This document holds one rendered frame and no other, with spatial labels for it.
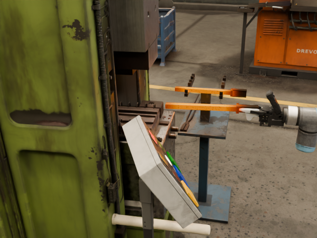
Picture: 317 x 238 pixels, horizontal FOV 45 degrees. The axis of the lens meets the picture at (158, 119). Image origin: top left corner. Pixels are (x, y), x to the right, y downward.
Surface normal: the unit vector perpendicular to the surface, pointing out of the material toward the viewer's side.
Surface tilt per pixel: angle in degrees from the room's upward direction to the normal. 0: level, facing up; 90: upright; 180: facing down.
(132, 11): 90
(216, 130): 0
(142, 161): 30
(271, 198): 0
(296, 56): 90
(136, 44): 90
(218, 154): 0
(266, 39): 90
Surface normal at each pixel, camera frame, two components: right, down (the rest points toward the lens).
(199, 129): -0.03, -0.89
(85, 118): -0.19, 0.43
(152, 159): -0.51, -0.71
